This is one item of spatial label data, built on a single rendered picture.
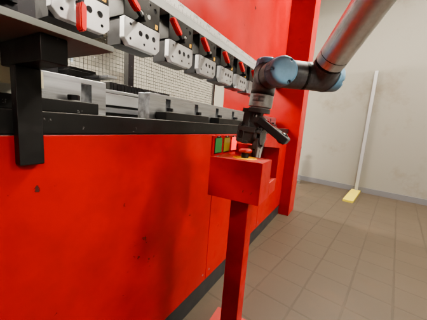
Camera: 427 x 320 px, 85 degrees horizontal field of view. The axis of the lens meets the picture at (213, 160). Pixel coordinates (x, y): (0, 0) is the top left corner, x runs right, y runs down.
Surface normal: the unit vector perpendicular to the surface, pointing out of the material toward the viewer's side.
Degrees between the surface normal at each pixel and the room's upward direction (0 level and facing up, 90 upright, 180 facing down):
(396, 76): 90
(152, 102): 90
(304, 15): 90
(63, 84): 90
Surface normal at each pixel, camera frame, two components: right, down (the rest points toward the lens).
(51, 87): 0.86, 0.15
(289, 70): 0.10, 0.21
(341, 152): -0.62, 0.07
